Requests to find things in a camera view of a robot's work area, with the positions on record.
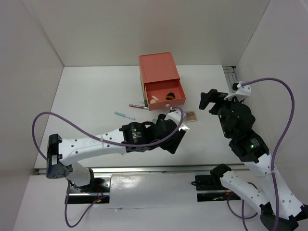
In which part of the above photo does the three-drawer organizer box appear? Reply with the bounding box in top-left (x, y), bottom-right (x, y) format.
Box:
top-left (139, 52), bottom-right (180, 102)

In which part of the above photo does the light blue eyeliner pencil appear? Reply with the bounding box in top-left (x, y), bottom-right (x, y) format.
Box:
top-left (114, 111), bottom-right (135, 120)

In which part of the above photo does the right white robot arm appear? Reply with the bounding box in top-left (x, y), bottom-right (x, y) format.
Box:
top-left (199, 89), bottom-right (308, 231)

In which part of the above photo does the round pink powder puff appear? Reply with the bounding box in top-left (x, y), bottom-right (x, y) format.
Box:
top-left (152, 95), bottom-right (159, 102)

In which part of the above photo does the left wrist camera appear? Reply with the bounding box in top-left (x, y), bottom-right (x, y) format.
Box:
top-left (165, 107), bottom-right (185, 125)

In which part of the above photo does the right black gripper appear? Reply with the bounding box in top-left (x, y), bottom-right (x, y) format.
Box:
top-left (198, 88), bottom-right (243, 137)

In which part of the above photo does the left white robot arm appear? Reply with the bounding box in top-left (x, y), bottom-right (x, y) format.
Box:
top-left (46, 112), bottom-right (188, 193)

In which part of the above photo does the red lip gloss tube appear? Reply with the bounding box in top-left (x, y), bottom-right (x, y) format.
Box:
top-left (129, 104), bottom-right (149, 110)

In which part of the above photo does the salmon top drawer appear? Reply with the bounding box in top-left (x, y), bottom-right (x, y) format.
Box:
top-left (144, 79), bottom-right (186, 111)

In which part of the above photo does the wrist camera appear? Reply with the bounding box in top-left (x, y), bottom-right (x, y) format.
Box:
top-left (165, 107), bottom-right (185, 125)
top-left (224, 81), bottom-right (251, 102)

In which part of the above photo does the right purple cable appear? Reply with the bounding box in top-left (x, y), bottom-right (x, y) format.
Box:
top-left (227, 77), bottom-right (295, 231)

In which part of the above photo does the eyeshadow palette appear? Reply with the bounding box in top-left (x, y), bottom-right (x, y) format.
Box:
top-left (185, 111), bottom-right (198, 123)

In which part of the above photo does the aluminium front rail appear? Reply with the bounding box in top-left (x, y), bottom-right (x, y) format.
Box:
top-left (37, 164), bottom-right (246, 174)

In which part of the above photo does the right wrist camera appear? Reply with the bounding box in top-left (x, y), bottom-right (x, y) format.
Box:
top-left (224, 81), bottom-right (251, 102)

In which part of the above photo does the black orange makeup brush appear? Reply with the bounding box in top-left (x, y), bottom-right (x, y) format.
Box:
top-left (166, 92), bottom-right (176, 100)

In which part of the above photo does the sticker packet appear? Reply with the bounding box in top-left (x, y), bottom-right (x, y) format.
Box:
top-left (179, 124), bottom-right (190, 132)

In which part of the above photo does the aluminium side rail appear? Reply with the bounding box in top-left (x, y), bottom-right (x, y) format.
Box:
top-left (223, 66), bottom-right (238, 85)

